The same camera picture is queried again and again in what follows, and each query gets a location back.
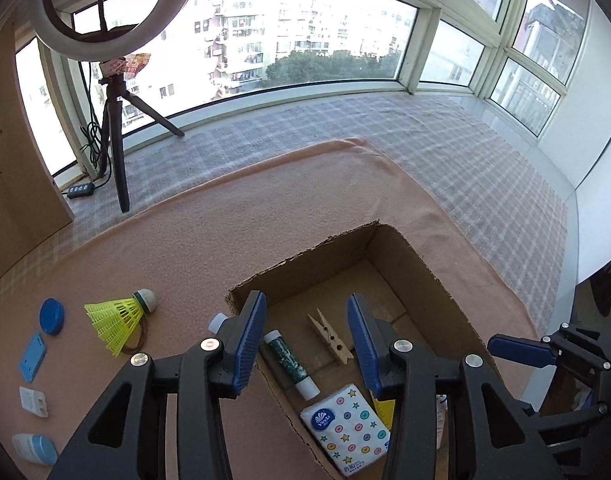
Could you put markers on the wooden clothespin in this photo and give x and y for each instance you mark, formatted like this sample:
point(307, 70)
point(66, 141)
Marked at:
point(330, 337)

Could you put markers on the black inline remote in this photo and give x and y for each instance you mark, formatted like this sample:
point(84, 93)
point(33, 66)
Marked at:
point(80, 190)

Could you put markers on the checkered cloth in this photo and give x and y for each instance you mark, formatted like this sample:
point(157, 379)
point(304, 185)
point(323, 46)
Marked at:
point(460, 160)

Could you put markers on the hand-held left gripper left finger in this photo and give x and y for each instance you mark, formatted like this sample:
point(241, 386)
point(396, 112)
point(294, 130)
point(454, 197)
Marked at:
point(248, 345)

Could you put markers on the green patterned stick tube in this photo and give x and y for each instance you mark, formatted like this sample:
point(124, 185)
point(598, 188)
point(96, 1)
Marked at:
point(285, 357)

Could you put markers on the light oak board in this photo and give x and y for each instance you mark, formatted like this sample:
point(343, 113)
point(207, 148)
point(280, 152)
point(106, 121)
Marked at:
point(15, 185)

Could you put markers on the round blue lid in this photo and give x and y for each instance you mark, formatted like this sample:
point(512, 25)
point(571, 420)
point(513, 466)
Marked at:
point(52, 316)

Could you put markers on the patterned tissue pack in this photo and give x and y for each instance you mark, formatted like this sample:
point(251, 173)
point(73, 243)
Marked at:
point(345, 430)

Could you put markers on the pink blanket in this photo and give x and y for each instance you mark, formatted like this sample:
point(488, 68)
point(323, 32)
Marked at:
point(210, 220)

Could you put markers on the blue plastic phone stand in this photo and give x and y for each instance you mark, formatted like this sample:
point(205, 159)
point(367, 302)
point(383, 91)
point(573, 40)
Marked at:
point(32, 355)

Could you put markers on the white power adapter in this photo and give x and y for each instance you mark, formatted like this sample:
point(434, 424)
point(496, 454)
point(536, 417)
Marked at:
point(34, 401)

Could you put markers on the white sunscreen bottle blue cap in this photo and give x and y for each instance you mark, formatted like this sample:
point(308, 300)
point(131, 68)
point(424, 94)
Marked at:
point(35, 449)

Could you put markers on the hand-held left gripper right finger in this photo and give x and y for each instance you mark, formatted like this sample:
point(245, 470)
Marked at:
point(363, 345)

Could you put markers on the dark bag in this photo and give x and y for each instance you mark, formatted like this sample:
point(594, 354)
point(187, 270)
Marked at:
point(604, 290)

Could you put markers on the yellow shuttlecock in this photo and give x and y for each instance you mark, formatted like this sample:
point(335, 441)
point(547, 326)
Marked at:
point(115, 320)

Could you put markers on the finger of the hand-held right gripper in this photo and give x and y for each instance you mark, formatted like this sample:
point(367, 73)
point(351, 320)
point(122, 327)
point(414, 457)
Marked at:
point(515, 349)
point(565, 420)

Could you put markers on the black tripod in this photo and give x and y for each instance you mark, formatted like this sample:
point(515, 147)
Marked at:
point(116, 160)

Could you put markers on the cardboard box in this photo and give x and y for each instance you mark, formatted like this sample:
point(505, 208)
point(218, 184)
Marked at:
point(425, 285)

